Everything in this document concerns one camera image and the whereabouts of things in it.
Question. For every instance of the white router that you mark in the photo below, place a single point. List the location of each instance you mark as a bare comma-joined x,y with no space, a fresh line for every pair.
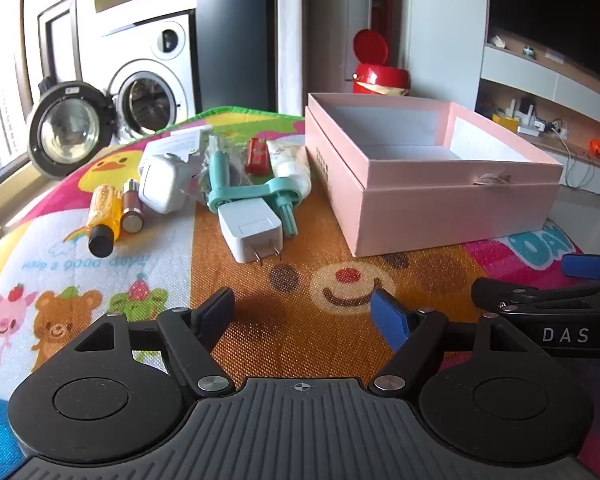
522,110

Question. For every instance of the clear plastic wrapper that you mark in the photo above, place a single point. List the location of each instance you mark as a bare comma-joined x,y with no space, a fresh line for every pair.
230,160

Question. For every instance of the white power strip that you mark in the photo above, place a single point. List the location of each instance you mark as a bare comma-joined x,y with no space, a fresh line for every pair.
535,130

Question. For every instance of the black television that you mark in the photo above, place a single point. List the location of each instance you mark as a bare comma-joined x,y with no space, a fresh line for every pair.
555,0

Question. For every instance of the brown metallic tube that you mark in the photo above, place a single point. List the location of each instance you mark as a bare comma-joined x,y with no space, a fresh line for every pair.
131,207

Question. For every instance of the red pedestal trash bin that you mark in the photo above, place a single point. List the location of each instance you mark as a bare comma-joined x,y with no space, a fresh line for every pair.
375,75

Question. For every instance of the white shelf cabinet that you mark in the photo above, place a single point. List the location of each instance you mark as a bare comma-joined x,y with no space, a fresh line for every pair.
530,77

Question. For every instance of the white washing machine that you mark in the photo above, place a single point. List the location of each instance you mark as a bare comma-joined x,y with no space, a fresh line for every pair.
170,70

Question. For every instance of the colourful cartoon play mat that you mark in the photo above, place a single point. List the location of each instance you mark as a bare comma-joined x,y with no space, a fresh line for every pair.
205,270

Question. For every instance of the white shelf ornament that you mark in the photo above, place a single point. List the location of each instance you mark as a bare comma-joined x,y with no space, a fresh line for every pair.
496,41

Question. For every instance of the dark framed panel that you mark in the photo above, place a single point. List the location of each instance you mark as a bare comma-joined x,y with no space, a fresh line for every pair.
60,40

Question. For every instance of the yellow bottle with black cap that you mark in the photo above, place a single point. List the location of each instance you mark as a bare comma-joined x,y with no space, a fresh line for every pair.
105,210

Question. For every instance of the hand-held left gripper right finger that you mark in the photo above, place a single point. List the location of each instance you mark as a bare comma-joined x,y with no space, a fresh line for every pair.
387,317

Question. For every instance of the orange pumpkin toy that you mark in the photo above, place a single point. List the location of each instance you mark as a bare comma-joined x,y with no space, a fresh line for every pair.
598,147

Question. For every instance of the small red packet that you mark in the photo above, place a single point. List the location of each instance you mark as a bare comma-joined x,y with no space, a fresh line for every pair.
256,157

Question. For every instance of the white power adapter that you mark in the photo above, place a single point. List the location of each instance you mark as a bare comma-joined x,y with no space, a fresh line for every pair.
250,230

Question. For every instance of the white cream tube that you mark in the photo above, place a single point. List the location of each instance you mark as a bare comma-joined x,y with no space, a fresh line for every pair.
290,165

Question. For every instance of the white paper card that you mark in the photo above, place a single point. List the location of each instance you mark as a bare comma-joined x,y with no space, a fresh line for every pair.
180,140

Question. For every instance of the teal plastic tube squeezer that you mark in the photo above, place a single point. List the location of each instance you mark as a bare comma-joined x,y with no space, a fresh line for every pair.
250,192

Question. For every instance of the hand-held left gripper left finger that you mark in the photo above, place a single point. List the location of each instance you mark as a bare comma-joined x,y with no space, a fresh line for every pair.
219,312

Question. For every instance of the round washing machine door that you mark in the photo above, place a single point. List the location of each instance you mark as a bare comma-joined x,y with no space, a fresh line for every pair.
65,130

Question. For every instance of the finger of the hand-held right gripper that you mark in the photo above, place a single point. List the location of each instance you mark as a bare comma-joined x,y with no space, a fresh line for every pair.
500,292
587,266

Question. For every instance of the yellow box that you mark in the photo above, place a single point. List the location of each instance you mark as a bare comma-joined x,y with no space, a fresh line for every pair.
505,119

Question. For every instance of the pink cardboard box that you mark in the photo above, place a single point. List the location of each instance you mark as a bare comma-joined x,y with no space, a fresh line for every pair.
430,210

